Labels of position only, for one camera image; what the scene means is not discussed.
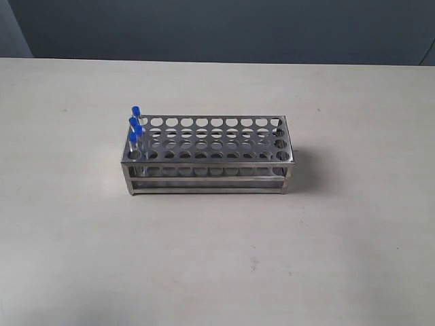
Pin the blue capped tube back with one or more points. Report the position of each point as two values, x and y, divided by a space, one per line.
136 113

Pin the blue capped tube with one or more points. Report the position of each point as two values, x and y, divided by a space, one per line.
133 143
136 113
141 140
134 123

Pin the stainless steel test tube rack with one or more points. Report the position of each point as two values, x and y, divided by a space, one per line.
211 154

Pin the blue capped tube front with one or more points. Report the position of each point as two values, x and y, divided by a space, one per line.
134 123

